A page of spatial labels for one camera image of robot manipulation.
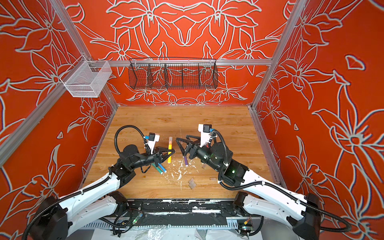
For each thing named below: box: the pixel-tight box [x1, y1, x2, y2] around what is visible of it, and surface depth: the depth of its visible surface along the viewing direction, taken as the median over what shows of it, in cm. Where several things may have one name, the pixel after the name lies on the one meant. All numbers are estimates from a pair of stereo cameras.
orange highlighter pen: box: [167, 136, 173, 164], surface depth 70 cm
